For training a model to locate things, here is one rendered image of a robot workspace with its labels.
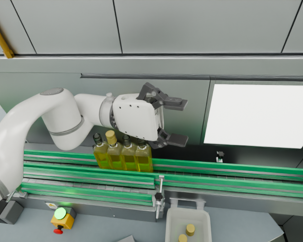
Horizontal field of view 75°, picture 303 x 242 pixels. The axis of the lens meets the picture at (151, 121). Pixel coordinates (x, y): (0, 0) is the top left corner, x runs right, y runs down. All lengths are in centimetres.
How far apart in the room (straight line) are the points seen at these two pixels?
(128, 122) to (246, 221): 77
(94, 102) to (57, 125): 10
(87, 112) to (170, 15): 37
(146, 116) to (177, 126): 44
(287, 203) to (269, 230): 14
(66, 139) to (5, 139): 12
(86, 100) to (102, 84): 28
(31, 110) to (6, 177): 12
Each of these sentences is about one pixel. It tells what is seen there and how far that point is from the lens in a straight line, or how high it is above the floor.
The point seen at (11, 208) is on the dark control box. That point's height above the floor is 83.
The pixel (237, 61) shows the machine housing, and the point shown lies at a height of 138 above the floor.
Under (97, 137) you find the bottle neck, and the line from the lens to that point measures 77.
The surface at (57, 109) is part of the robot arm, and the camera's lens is 43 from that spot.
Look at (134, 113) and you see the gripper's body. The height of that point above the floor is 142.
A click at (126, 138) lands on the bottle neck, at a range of 76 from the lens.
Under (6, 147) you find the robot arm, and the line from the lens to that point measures 40.
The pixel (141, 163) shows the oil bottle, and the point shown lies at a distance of 81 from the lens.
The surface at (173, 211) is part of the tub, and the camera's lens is 92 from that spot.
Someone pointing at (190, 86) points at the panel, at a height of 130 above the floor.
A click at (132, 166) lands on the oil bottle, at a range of 84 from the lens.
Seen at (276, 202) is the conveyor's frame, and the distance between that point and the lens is 101.
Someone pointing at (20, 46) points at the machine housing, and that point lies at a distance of 88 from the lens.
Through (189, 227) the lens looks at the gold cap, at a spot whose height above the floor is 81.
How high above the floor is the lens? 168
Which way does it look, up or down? 43 degrees down
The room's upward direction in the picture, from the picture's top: 5 degrees counter-clockwise
